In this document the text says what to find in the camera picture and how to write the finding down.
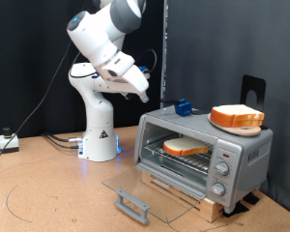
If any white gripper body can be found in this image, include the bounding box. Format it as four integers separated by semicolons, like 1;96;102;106
98;64;150;96

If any black spatula with blue block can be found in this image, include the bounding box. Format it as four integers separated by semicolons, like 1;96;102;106
159;98;211;118

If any white bread slice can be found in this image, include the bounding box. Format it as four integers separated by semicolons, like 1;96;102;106
210;103;266;123
162;135;211;158
210;113;265;129

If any glass oven door with handle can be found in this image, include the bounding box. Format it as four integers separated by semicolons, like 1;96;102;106
101;162;208;225

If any silver oven knob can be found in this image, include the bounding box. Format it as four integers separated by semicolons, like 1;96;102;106
210;182;227;197
215;160;231;177

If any silver toaster oven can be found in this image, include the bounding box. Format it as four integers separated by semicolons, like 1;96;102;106
133;104;275;215

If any vertical aluminium pole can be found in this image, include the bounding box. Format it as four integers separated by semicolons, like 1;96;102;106
159;0;169;104

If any black metal bookend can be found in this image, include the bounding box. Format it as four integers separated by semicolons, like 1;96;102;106
240;74;271;131

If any wooden slatted block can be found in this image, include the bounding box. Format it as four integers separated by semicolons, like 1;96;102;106
140;168;224;224

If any emergency stop button box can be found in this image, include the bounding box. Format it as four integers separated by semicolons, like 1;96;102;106
0;127;20;155

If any black foam pad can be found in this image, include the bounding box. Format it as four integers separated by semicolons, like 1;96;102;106
242;191;261;206
221;201;250;218

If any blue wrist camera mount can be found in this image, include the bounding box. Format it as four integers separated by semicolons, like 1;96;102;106
138;65;152;79

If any black base cable silver connector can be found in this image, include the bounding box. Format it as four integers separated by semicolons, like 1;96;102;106
43;131;85;144

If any wire oven rack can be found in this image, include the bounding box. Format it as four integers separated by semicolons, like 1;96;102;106
142;134;216;175

